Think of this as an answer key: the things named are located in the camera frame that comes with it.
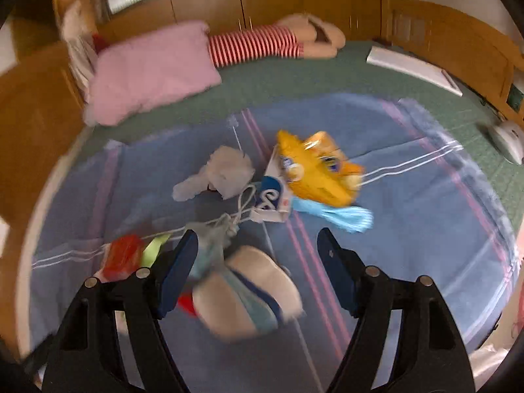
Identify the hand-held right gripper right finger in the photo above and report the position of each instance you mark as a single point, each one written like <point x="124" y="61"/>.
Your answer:
<point x="336" y="266"/>

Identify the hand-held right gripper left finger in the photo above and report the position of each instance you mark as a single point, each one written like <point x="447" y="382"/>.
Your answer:
<point x="180" y="270"/>

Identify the green ribbon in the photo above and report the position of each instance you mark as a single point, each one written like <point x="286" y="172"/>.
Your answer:
<point x="153" y="247"/>

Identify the red packet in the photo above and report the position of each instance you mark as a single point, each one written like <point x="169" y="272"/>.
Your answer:
<point x="123" y="256"/>

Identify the beige plush toy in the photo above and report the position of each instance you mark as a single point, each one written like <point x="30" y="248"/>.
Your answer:
<point x="254" y="290"/>

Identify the blue and white carton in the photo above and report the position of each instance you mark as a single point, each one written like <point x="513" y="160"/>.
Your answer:
<point x="268" y="200"/>

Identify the yellow snack packet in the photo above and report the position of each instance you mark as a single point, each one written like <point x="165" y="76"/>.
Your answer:
<point x="315" y="172"/>

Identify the blue striped blanket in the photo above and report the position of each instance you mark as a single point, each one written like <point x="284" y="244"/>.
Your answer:
<point x="409" y="221"/>

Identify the green bed sheet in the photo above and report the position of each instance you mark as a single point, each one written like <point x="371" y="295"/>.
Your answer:
<point x="286" y="82"/>

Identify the pink pillow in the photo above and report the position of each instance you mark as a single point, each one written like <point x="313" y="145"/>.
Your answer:
<point x="151" y="69"/>

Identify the white rounded device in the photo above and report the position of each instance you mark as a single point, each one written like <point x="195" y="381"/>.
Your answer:
<point x="507" y="139"/>

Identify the white folded cloth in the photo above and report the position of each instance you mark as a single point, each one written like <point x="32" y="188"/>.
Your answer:
<point x="80" y="57"/>

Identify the red striped plush doll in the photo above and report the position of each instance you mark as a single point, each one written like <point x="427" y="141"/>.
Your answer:
<point x="254" y="45"/>

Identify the red cloth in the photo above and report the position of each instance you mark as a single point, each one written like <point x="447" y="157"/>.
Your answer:
<point x="98" y="43"/>

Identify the wooden side panel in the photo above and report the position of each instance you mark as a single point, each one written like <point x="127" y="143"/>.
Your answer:
<point x="462" y="45"/>

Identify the wooden cabinet with doors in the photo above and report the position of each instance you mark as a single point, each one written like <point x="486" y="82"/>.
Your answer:
<point x="204" y="4"/>

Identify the wooden bed frame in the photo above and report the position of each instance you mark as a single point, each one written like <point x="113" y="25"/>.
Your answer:
<point x="32" y="131"/>

